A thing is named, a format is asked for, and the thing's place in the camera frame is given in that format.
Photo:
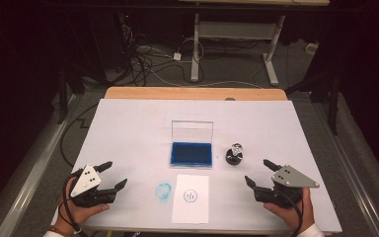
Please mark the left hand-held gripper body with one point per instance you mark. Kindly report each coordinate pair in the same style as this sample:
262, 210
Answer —
85, 181

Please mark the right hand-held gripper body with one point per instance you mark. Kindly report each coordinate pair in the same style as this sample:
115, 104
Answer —
286, 189

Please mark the black stamp with clear knob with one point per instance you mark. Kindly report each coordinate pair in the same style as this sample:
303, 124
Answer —
234, 157

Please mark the blue ink pad box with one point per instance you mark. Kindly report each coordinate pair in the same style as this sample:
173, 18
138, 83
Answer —
190, 154

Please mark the white paper sheet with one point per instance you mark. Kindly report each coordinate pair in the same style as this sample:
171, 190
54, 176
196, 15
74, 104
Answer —
190, 214

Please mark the person's right hand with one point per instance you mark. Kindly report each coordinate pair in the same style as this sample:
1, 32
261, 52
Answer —
292, 217

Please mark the person's left hand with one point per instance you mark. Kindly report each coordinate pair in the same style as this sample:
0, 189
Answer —
75, 215

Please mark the small clear blue cap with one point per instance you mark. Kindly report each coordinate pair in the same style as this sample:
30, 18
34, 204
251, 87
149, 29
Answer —
159, 192

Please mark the large white board sheet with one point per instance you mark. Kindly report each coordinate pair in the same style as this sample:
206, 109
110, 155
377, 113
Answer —
260, 125

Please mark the person's right white sleeve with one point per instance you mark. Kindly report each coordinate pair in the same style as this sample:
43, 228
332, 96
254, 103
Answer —
312, 231

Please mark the person's white sleeve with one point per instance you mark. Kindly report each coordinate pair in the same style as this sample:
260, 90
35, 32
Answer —
51, 234
312, 231

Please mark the person's left white sleeve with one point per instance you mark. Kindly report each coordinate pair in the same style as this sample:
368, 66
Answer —
51, 234

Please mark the black metal stand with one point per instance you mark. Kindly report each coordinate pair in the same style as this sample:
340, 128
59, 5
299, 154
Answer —
62, 105

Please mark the grey round table grommet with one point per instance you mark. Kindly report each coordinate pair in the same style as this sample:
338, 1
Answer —
230, 98

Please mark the white floor socket box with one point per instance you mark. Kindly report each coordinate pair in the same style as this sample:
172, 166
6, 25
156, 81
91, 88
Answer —
312, 48

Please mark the white power adapter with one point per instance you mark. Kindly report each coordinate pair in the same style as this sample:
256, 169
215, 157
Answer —
177, 56

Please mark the aluminium rail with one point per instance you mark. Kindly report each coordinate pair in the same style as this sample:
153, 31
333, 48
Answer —
29, 187
352, 177

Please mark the white metal desk frame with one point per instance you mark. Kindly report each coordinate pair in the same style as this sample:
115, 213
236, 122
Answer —
233, 30

